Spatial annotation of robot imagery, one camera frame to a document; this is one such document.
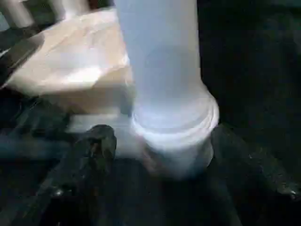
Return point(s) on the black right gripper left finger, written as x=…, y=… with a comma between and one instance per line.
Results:
x=70, y=183

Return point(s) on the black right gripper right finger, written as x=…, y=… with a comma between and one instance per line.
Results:
x=258, y=179

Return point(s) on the white plastic table top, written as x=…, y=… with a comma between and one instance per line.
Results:
x=70, y=66

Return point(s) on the black work mat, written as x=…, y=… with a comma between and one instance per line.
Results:
x=254, y=84

